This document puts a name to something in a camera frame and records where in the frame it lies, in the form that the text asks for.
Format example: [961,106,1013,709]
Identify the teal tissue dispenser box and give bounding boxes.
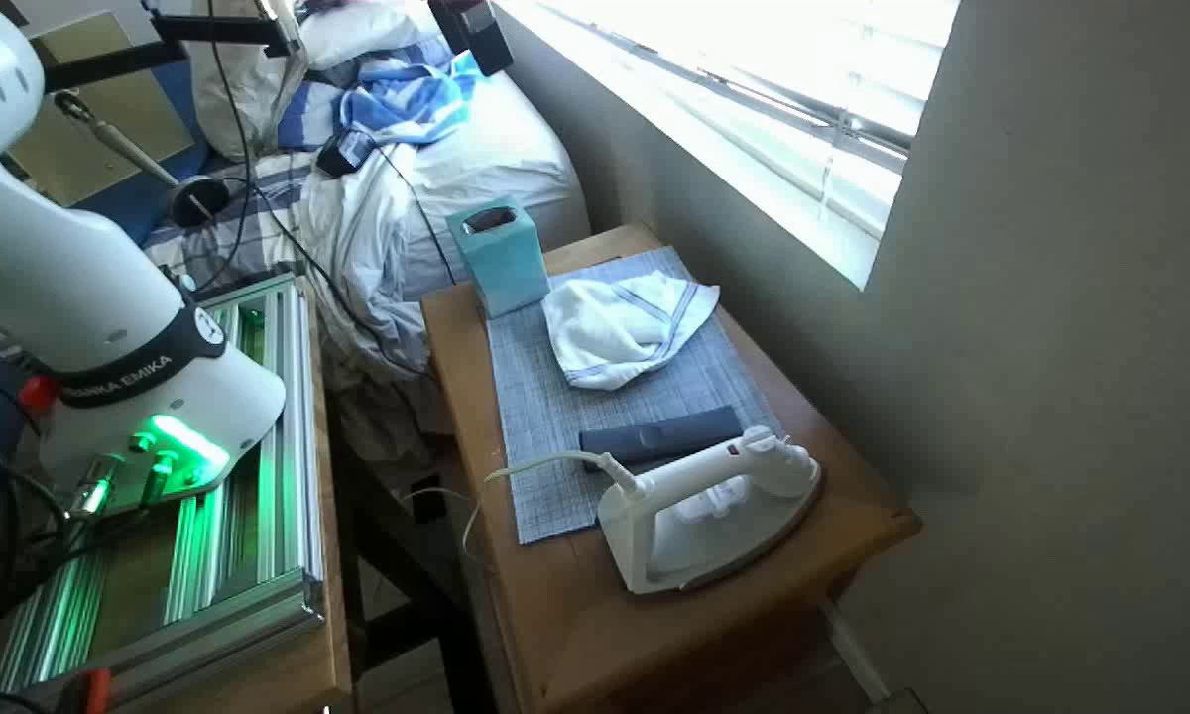
[445,196,552,322]

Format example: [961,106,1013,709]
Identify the white cloth with blue stripes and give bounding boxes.
[538,268,724,398]

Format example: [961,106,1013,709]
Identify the grey woven placemat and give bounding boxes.
[485,248,773,549]

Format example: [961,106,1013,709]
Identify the white Sunbeam clothes iron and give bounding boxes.
[595,425,825,599]

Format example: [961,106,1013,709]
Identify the white window sill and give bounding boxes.
[493,3,894,293]

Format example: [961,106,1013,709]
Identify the white bed sheets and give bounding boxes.
[288,65,589,390]

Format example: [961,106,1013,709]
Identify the wooden side table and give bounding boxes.
[418,219,925,714]

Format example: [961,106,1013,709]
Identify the blue white striped cloth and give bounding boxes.
[312,45,486,174]

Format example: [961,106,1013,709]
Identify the white window blinds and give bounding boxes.
[538,0,965,152]

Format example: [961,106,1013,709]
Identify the white iron power cord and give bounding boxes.
[457,449,617,565]

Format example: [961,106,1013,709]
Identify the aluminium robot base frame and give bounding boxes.
[0,270,328,700]

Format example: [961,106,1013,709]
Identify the thin black cable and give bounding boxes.
[199,0,359,322]

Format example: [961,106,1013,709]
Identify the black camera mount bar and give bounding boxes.
[35,7,293,96]

